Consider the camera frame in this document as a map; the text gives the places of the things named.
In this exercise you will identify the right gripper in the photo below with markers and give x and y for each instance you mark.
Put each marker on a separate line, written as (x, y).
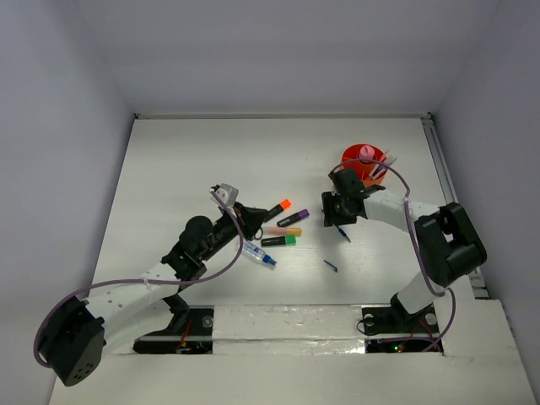
(329, 198)

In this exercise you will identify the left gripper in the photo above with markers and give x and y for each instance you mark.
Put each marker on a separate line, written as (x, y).
(245, 218)

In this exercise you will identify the blue grip ballpoint pen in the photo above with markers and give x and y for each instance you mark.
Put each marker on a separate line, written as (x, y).
(343, 233)

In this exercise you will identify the blue cap glue bottle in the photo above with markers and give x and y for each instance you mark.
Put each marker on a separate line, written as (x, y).
(257, 253)

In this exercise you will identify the pink gel pen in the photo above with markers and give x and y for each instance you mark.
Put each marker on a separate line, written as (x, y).
(377, 168)

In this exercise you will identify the blue gel pen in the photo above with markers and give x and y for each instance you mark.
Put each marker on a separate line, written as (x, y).
(387, 163)
(389, 156)

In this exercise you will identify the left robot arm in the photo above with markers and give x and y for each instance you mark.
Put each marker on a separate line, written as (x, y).
(81, 329)

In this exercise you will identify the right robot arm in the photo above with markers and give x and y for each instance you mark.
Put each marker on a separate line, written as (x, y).
(444, 240)

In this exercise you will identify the purple cap highlighter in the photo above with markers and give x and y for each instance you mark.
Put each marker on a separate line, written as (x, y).
(293, 218)

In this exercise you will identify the green cap highlighter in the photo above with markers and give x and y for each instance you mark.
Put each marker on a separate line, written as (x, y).
(284, 240)

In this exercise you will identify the orange cap highlighter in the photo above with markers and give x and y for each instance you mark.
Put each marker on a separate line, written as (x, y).
(278, 209)

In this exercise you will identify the yellow cap translucent highlighter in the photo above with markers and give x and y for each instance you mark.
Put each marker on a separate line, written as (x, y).
(297, 232)

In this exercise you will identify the blue pen cap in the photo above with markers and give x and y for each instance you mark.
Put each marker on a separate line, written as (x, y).
(332, 266)

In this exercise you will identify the orange round organizer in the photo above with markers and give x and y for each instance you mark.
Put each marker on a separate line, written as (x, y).
(350, 160)

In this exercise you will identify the black handled scissors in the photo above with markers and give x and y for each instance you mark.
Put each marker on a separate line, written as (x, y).
(258, 235)

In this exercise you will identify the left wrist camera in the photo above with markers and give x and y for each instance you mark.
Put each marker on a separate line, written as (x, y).
(224, 194)

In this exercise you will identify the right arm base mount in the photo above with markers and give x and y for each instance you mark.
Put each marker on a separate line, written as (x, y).
(386, 333)

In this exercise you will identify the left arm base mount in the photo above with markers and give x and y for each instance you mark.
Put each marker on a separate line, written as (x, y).
(189, 331)

